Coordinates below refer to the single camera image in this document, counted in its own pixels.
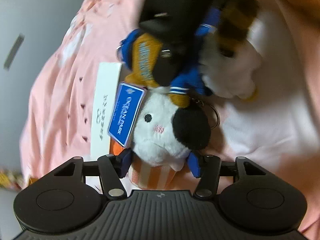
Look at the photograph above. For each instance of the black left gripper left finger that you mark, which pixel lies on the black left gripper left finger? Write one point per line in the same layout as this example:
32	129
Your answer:
123	162

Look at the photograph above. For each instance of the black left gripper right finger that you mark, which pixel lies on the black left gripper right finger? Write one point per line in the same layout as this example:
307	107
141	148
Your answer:
196	164

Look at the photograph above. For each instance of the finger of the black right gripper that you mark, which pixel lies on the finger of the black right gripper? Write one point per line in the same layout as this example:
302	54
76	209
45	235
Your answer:
174	59

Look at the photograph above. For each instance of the orange crochet ball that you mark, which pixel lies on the orange crochet ball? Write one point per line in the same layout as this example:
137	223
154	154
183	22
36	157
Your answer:
115	148

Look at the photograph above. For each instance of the white black-eared plush toy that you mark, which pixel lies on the white black-eared plush toy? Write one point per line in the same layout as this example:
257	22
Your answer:
163	136

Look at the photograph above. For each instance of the brown sailor plush toy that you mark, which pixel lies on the brown sailor plush toy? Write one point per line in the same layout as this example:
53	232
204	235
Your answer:
217	60

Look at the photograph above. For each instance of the white long glasses box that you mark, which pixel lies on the white long glasses box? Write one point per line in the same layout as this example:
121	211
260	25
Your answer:
104	96

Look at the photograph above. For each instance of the metal keyring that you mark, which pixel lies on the metal keyring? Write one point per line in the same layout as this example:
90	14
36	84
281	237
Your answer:
210	111

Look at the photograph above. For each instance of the blue Ocean Park tag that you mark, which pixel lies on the blue Ocean Park tag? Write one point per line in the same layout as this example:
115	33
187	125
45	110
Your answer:
126	108

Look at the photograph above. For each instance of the hanging plush toy column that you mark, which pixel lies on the hanging plush toy column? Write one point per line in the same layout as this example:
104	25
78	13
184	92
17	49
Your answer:
13	180

